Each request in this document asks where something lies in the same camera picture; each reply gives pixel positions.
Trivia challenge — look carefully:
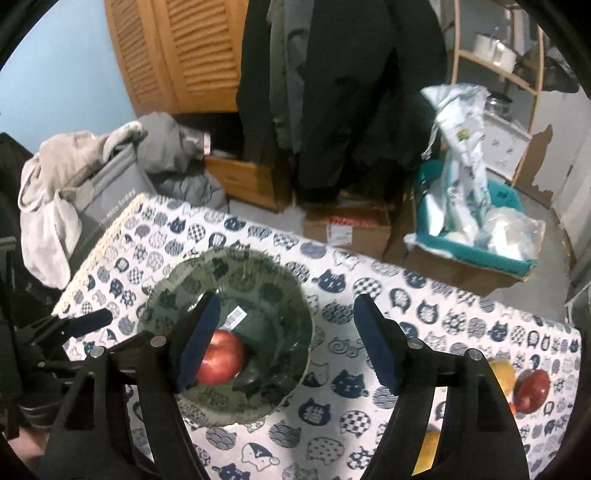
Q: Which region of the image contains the grey puffer jacket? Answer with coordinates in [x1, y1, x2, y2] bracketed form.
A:
[136, 112, 229, 213]

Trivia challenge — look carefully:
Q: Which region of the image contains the black fabric object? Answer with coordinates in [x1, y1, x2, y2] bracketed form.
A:
[0, 134, 61, 324]

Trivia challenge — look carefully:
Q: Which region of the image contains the teal plastic basket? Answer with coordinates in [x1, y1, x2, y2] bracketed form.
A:
[406, 161, 539, 278]

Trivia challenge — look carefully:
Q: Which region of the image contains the red apple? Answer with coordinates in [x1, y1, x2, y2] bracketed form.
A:
[515, 369, 551, 415]
[196, 329, 247, 386]

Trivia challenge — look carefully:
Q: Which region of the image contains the large cardboard box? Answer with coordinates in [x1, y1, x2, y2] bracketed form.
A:
[385, 194, 536, 296]

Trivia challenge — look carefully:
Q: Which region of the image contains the clear plastic bag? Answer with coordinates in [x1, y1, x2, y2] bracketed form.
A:
[480, 208, 546, 261]

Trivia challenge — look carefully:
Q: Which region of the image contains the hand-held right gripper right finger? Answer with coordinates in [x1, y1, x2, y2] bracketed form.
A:
[353, 293, 532, 480]

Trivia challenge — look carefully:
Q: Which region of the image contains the small cardboard box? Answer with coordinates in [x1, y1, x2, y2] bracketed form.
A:
[302, 198, 393, 259]

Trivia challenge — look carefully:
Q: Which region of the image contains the white patterned cabinet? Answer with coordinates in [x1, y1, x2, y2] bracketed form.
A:
[482, 111, 532, 183]

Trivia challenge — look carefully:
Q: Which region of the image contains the dark green glass bowl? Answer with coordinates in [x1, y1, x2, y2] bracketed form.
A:
[137, 249, 315, 428]

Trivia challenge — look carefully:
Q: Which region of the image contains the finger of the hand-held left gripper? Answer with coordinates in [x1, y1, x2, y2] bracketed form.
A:
[18, 308, 114, 344]

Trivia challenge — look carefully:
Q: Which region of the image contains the grey green hanging jacket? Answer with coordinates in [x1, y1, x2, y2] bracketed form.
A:
[268, 0, 305, 153]

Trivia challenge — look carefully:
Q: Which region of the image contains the white blue rice bag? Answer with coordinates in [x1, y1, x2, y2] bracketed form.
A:
[418, 84, 491, 243]

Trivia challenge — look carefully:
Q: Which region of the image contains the cat print tablecloth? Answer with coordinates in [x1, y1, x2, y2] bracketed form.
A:
[53, 194, 583, 480]

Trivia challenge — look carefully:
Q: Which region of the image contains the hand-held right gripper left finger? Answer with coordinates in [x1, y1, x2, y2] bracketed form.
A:
[39, 292, 222, 480]

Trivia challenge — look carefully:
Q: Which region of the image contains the beige garment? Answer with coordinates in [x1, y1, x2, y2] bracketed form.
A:
[18, 121, 148, 289]

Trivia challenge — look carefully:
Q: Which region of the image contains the grey fabric storage bag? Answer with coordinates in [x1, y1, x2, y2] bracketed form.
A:
[69, 143, 160, 259]

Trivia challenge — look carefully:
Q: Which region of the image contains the white pot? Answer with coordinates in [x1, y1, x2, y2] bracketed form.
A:
[471, 33, 518, 72]

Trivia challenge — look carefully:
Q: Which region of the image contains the black hanging coat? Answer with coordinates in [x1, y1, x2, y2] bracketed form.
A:
[235, 0, 448, 204]

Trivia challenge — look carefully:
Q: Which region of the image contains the wooden drawer box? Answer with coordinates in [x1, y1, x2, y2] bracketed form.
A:
[203, 154, 291, 213]

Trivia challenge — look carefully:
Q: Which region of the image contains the wooden louvered cabinet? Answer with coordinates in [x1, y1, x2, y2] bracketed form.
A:
[104, 0, 250, 116]

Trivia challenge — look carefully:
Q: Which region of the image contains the wooden shelf rack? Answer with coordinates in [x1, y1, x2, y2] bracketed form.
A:
[450, 0, 548, 134]

